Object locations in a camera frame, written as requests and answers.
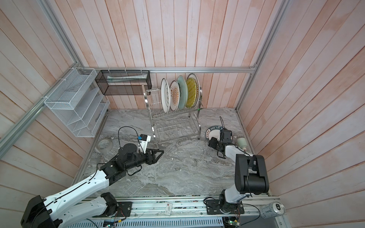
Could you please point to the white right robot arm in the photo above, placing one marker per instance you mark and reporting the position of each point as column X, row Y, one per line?
column 250, row 175

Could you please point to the white plate with cloud outline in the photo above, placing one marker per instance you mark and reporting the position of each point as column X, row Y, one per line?
column 165, row 95

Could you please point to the yellow woven plate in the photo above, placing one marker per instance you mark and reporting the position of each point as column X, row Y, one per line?
column 192, row 87

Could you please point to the pale green cup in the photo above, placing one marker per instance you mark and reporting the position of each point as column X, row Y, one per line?
column 242, row 144

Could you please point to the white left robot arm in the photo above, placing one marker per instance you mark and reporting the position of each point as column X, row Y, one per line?
column 67, row 208

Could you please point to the large orange sunburst plate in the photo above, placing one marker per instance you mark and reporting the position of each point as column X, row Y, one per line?
column 192, row 75

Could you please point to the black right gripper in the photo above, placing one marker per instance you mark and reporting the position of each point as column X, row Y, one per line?
column 212, row 142

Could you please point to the small orange sunburst plate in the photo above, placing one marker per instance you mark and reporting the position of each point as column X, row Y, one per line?
column 175, row 95

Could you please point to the green rim white plate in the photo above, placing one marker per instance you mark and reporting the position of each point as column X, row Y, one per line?
column 213, row 131

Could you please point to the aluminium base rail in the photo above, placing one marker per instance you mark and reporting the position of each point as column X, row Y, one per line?
column 186, row 212

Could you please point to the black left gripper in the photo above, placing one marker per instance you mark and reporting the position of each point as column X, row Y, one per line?
column 153, row 160

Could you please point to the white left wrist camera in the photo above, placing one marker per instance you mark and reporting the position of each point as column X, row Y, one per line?
column 143, row 141

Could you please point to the silver drink can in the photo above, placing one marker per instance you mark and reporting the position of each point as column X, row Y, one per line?
column 272, row 209

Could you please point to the steel two-tier dish rack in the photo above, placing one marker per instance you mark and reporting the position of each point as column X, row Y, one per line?
column 173, row 125

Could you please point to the pale green flower plate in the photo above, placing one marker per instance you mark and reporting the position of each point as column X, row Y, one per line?
column 183, row 92

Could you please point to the white wire mesh shelf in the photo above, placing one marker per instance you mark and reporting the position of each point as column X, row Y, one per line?
column 79, row 106

